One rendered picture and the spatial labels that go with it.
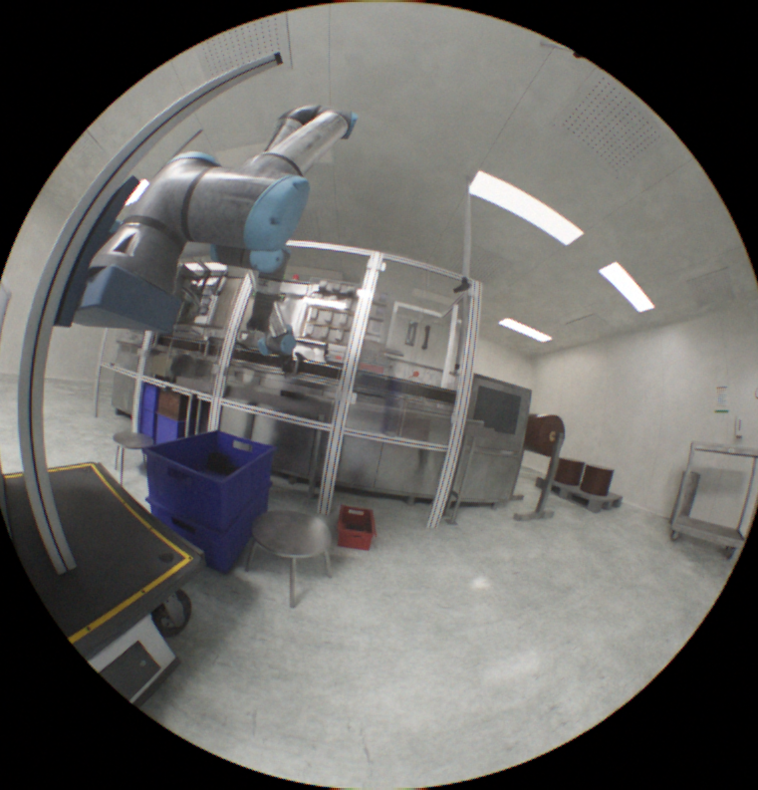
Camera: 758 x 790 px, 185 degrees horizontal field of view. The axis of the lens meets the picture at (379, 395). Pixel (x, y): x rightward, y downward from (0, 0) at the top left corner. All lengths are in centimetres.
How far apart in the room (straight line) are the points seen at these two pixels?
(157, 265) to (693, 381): 449
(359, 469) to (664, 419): 411
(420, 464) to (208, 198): 184
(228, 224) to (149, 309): 17
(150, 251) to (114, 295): 9
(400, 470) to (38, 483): 188
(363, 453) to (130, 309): 164
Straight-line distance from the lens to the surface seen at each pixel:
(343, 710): 80
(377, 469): 180
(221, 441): 146
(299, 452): 181
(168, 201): 48
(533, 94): 201
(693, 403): 415
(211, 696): 82
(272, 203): 39
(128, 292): 40
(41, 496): 60
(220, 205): 42
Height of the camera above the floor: 77
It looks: 2 degrees up
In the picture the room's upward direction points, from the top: 11 degrees clockwise
